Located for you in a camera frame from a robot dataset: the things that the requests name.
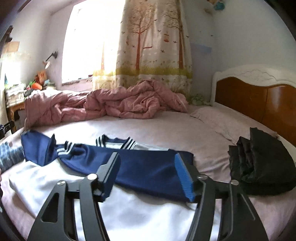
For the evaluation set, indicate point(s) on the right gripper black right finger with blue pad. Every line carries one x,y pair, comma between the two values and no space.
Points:
238,217

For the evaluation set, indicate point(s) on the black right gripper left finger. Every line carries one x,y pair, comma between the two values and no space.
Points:
72,204

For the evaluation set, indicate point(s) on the white navy striped sweatshirt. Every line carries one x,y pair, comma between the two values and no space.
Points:
138,175

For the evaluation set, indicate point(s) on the black garment pile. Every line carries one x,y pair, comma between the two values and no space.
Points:
261,164

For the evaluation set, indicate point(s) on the pink pillow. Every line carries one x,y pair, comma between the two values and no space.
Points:
229,123

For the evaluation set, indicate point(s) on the green floral cloth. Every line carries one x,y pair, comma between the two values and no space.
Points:
197,100

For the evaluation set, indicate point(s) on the white wooden bed headboard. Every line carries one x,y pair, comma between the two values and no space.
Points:
264,93

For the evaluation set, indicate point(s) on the cluttered wooden side table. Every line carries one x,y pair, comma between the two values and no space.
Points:
15,100

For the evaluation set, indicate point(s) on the pink quilted comforter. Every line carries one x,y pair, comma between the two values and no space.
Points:
141,101

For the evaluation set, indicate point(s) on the orange plush toy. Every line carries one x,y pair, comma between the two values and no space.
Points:
41,82

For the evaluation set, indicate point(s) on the tree print curtain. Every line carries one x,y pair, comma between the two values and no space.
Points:
151,42

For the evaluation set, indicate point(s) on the wall mounted lamp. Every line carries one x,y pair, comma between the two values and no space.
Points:
47,62

